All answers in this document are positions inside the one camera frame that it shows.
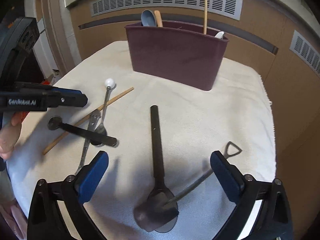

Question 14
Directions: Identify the maroon plastic utensil caddy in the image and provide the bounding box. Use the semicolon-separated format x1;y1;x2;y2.
125;21;229;91

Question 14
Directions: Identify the black long-handled spoon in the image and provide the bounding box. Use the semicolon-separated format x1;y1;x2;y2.
47;116;117;146

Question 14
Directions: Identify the blue-grey plastic spoon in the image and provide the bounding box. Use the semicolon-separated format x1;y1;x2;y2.
140;9;157;27

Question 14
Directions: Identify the grey vent grille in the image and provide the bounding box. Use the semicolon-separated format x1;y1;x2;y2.
90;0;243;21
290;30;320;74

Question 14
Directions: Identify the white ball-top metal spoon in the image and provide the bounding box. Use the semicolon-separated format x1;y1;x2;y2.
90;78;117;146

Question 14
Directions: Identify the wooden chopstick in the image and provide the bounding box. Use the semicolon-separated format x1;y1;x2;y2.
42;87;134;155
203;0;208;35

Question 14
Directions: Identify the person's left hand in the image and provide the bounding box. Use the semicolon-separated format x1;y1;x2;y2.
1;112;23;160

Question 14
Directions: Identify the metal shovel-shaped spoon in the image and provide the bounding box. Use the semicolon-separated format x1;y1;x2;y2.
163;141;242;207

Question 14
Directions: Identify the metal fork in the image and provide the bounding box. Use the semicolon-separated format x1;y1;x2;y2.
75;109;101;175

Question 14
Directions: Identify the white table cloth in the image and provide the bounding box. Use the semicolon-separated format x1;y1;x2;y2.
7;41;276;239

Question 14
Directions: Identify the wooden spoon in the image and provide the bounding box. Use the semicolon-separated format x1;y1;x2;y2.
154;10;163;28

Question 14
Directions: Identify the white ceramic spoon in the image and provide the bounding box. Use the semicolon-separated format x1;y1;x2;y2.
214;31;225;39

